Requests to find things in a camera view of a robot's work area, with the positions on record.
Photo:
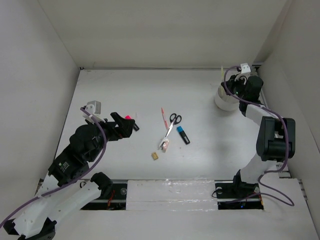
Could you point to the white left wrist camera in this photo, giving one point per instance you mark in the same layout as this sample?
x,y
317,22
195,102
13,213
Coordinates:
x,y
93,108

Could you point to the pink black highlighter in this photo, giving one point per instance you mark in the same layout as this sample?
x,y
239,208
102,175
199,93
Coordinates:
x,y
132,121

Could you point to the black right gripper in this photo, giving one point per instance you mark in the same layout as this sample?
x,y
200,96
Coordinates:
x,y
231,82

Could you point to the small yellow eraser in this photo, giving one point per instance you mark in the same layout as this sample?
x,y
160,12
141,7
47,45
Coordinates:
x,y
154,156

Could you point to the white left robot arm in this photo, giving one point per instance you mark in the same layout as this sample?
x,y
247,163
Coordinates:
x,y
38,218

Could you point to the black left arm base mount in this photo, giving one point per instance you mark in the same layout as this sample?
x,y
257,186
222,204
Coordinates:
x,y
113,196

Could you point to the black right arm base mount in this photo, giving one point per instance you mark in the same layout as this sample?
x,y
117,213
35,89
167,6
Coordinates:
x,y
237,195

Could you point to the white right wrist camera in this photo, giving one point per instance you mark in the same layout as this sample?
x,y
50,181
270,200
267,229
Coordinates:
x,y
244,69

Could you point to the blue black highlighter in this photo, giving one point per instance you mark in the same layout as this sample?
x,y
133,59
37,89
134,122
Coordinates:
x,y
183,135

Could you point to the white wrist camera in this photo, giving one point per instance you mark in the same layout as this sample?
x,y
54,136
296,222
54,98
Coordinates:
x,y
244,69
93,108

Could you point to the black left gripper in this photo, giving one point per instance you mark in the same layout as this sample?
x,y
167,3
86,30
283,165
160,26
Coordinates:
x,y
126,126

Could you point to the yellow pen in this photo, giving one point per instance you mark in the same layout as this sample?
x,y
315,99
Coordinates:
x,y
222,77

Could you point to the pink pen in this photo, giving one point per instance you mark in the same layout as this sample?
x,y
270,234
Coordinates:
x,y
164,119

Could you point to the black handled scissors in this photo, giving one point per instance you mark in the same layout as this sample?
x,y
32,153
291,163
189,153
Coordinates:
x,y
174,120

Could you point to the white round compartment container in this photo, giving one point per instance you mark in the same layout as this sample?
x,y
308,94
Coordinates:
x,y
224,101

